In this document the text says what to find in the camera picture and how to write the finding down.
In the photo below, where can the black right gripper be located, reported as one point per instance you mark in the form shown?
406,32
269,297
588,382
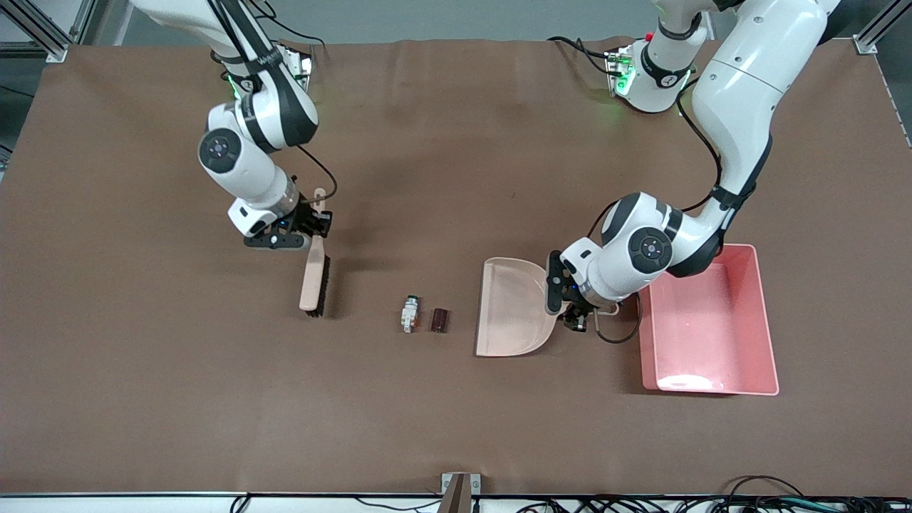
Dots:
311,221

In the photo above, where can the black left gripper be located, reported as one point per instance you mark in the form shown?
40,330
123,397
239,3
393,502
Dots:
578,311

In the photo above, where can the beige brush with black bristles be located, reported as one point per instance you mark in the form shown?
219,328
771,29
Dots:
312,278

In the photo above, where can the beige plastic dustpan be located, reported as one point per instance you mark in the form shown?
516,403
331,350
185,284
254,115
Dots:
509,313

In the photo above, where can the white green electronic component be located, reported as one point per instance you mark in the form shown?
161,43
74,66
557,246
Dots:
409,313

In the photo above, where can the dark red cylindrical capacitor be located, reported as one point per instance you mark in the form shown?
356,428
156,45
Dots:
441,320

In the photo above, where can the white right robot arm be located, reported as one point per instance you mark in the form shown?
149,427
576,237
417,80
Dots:
242,164

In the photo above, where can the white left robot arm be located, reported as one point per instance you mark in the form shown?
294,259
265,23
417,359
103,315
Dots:
741,92

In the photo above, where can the pink plastic bin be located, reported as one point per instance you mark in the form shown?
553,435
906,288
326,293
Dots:
705,320

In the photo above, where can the brown table mat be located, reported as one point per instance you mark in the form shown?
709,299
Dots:
427,413

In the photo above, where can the metal table edge bracket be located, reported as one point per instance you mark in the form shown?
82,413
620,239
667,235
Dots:
459,488

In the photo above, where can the aluminium frame profile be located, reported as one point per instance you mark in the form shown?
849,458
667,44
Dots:
43,35
873,35

